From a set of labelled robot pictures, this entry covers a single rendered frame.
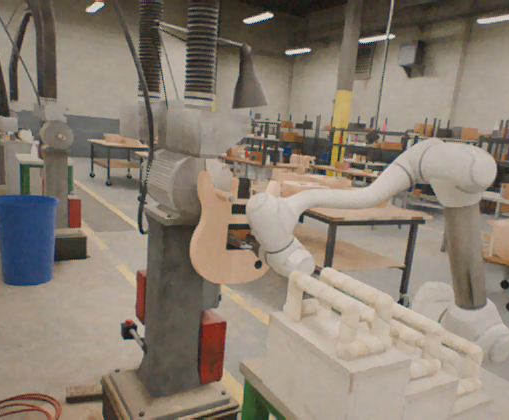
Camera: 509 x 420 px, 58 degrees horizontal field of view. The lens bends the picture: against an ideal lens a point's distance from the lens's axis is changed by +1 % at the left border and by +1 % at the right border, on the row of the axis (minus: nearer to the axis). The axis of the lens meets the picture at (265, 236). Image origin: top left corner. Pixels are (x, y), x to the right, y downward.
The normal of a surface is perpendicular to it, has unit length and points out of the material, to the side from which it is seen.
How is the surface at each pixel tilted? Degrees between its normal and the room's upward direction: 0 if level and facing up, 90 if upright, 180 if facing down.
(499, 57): 90
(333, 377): 90
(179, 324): 90
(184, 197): 93
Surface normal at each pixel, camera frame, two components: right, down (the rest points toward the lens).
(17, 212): 0.22, 0.29
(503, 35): -0.84, 0.04
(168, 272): 0.53, 0.24
